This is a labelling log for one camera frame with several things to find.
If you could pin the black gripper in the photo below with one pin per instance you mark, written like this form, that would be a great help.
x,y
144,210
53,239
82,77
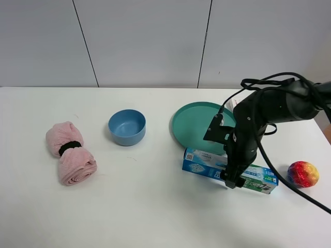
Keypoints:
x,y
241,149

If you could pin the blue green toothpaste box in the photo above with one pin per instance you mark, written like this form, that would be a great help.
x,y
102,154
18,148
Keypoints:
x,y
209,165

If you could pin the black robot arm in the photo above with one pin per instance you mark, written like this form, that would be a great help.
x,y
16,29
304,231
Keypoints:
x,y
270,103

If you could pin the teal round plate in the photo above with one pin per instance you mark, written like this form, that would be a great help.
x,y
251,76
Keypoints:
x,y
190,123

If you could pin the rainbow coloured ball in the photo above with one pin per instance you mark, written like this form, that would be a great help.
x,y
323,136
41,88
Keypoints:
x,y
303,174

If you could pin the white small box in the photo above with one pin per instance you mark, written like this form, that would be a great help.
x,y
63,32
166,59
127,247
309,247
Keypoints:
x,y
232,103

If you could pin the blue bowl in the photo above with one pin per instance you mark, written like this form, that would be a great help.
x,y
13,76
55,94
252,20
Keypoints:
x,y
127,127

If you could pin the pink rolled towel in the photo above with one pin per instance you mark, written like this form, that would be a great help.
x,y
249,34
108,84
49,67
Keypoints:
x,y
76,164

